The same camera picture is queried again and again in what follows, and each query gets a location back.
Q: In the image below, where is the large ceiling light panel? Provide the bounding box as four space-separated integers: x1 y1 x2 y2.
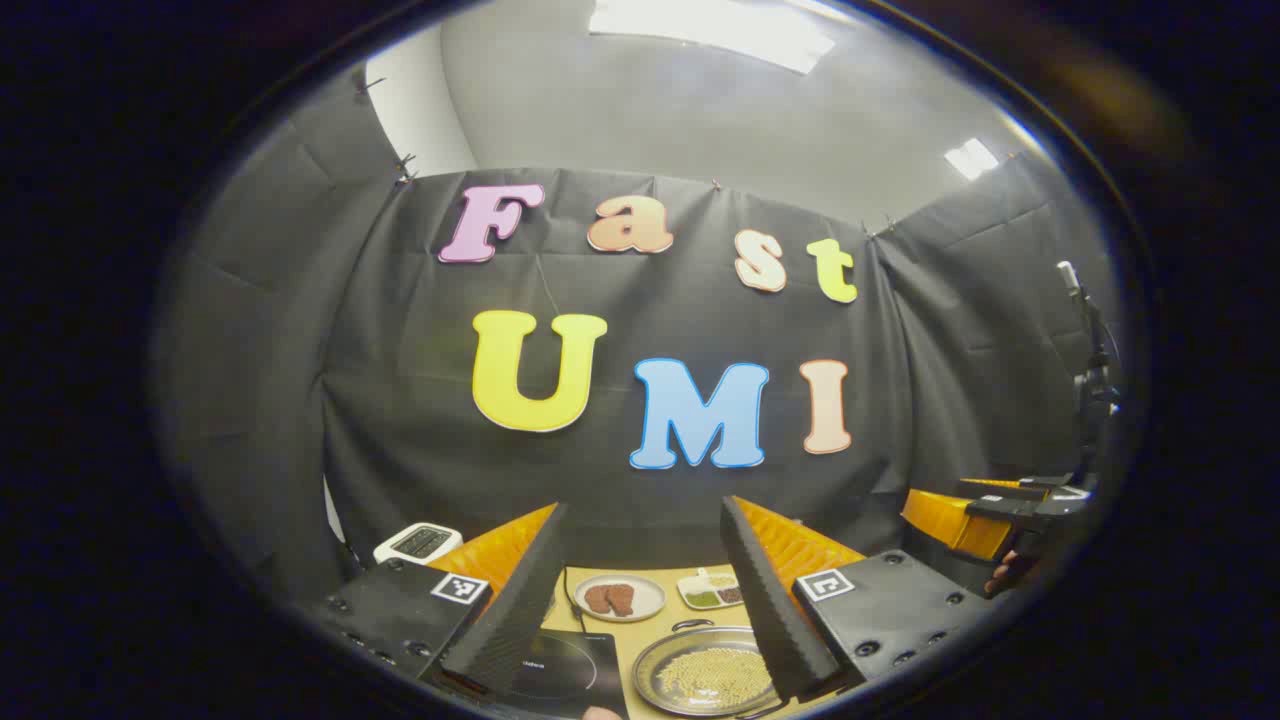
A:
588 0 836 76

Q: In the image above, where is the small ceiling light panel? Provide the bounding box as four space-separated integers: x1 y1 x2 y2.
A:
945 138 1001 181

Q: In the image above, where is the large soybean heap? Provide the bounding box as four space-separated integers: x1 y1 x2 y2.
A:
657 647 776 709

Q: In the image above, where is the stainless steel pot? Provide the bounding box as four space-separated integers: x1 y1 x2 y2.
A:
632 618 791 719

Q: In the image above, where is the white divided dish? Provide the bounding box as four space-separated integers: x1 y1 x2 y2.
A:
677 568 746 611

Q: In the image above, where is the round white plate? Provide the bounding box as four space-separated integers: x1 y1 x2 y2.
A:
574 573 667 623

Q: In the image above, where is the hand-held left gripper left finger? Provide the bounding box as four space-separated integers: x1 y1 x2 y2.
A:
318 502 569 699

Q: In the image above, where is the black tripod stand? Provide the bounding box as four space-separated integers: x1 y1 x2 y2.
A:
1057 260 1122 481

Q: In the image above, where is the black induction cooktop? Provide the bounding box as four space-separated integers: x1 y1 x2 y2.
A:
500 628 629 719

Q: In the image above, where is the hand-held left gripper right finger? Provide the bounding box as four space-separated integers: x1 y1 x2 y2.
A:
720 496 993 703

